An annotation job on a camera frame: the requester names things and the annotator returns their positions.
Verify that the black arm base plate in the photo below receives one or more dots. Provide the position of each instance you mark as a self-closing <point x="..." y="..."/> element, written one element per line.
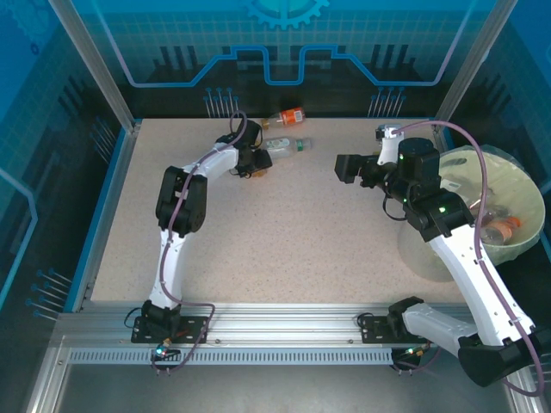
<point x="372" y="331"/>
<point x="138" y="337"/>

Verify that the pale green plastic bin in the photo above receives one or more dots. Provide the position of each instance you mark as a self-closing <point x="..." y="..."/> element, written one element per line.
<point x="508" y="185"/>

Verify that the orange label bottle brown cap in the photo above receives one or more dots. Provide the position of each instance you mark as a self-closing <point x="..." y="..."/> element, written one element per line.
<point x="290" y="116"/>

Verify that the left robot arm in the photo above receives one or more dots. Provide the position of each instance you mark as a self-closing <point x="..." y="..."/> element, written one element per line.
<point x="176" y="275"/>

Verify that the grey metal panel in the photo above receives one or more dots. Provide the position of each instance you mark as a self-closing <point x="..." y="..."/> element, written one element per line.
<point x="275" y="391"/>

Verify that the crushed clear plastic bottle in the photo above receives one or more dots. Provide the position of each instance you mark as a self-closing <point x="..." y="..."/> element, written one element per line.
<point x="488" y="236"/>

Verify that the aluminium mounting rail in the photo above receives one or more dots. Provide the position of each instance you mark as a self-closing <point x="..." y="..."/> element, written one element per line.
<point x="280" y="322"/>

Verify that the aluminium frame post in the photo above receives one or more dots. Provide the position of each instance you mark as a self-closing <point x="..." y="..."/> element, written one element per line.
<point x="469" y="64"/>
<point x="95" y="64"/>

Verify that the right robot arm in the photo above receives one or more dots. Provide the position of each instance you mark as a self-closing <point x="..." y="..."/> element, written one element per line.
<point x="458" y="269"/>

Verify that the clear bottle green cap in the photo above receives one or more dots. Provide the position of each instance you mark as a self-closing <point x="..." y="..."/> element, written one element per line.
<point x="282" y="144"/>

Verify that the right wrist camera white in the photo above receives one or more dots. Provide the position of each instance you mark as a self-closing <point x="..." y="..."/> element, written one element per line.
<point x="387" y="148"/>

